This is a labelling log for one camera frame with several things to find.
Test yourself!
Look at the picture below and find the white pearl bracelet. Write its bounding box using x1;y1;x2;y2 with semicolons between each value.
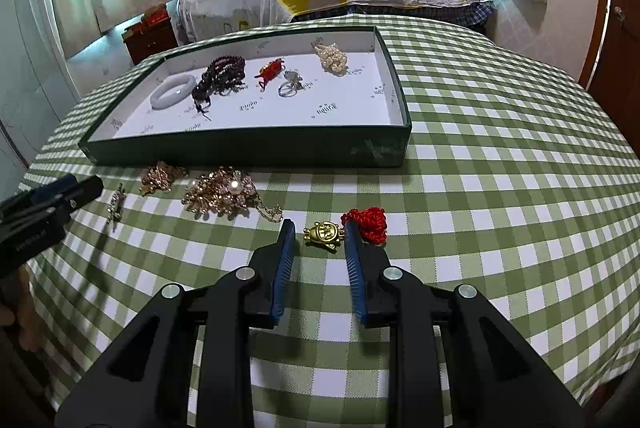
314;37;348;76

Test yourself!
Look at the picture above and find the person's left hand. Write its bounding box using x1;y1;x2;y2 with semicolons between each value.
0;268;37;351

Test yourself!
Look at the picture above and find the green cardboard box tray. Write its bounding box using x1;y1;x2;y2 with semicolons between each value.
80;27;413;169

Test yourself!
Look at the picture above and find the silver pearl ring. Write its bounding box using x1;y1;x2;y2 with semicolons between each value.
278;69;307;98

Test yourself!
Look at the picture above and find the dark wooden nightstand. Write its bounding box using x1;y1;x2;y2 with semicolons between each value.
121;15;178;65

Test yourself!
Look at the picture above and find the silver brooch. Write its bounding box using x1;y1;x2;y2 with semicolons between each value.
106;183;126;231

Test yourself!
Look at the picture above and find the brown wooden door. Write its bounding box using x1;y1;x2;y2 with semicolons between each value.
577;0;640;119

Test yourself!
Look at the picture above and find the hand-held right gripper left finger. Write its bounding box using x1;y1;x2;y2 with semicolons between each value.
54;218;297;428

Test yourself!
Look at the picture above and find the white jade bangle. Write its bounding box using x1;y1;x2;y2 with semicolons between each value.
150;74;197;110

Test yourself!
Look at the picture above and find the brown wooden bead bracelet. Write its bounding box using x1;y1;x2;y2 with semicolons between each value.
191;54;248;119

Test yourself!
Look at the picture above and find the red knotted cord charm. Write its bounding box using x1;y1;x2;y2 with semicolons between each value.
255;58;283;91

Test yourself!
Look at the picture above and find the green checkered tablecloth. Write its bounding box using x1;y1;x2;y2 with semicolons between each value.
17;14;640;428

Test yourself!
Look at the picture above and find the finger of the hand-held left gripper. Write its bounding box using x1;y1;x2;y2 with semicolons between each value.
0;174;80;215
27;176;104;224

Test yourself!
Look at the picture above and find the gold pearl necklace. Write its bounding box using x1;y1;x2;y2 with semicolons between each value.
181;165;283;224

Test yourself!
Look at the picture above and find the gold chain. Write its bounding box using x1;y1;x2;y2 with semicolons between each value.
139;160;190;198

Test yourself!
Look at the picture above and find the gold pendant with red cord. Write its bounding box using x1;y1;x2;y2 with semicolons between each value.
302;206;388;253

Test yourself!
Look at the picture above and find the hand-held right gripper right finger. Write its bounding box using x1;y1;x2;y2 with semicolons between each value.
344;224;586;428

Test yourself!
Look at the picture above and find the frosted glass sliding wardrobe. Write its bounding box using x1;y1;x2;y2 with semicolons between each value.
0;0;83;169

